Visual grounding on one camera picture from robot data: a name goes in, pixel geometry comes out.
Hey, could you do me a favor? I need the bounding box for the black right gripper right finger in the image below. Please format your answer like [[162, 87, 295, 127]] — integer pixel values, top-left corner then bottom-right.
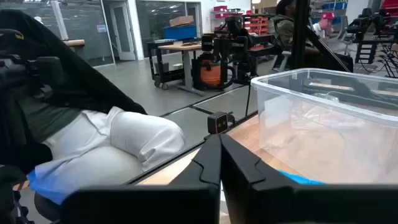
[[220, 133, 398, 224]]

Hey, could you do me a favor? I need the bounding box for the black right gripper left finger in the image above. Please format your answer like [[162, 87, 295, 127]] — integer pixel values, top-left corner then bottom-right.
[[60, 133, 222, 224]]

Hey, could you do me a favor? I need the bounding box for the blue white pill organizer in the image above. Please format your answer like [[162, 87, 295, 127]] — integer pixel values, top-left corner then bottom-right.
[[278, 169, 324, 186]]

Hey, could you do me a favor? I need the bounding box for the clear plastic storage container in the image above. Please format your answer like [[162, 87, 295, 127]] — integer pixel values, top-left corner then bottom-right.
[[250, 67, 398, 184]]

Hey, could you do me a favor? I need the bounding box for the person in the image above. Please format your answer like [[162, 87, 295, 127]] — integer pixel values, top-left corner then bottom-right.
[[312, 11, 336, 40], [270, 0, 299, 72], [0, 9, 187, 224]]

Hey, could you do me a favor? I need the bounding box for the black office chair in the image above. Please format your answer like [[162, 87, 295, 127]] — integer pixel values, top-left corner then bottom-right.
[[33, 192, 63, 222]]

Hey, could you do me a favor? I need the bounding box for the black wheeled cart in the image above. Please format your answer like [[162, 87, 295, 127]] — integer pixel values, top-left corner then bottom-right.
[[146, 39, 187, 91]]

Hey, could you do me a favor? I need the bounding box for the orange black shop vacuum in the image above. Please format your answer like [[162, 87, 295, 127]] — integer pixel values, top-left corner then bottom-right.
[[192, 52, 237, 91]]

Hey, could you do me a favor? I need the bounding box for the wood-top grey-leg desk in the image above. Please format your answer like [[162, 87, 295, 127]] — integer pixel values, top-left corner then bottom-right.
[[157, 42, 206, 96]]

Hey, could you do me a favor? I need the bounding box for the black mechanical device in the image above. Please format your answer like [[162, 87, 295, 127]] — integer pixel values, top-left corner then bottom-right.
[[0, 54, 65, 100]]

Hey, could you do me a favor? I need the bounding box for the blue box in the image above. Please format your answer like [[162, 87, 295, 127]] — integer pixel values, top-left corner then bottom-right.
[[164, 24, 198, 40]]

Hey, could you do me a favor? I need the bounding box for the glass door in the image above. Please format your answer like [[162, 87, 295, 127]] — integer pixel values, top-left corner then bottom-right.
[[102, 0, 137, 62]]

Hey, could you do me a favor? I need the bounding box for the shelf with red bins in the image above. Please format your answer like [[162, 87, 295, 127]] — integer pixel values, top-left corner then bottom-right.
[[213, 5, 271, 37]]

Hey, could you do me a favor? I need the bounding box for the brown cardboard box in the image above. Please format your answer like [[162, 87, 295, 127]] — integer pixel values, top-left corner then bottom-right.
[[169, 15, 195, 27]]

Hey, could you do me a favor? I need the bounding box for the blue storage bin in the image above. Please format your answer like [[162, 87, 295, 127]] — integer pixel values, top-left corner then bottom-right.
[[322, 1, 348, 10]]

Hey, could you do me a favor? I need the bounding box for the black camera cable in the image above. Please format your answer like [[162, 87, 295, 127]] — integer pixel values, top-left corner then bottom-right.
[[244, 83, 252, 118]]

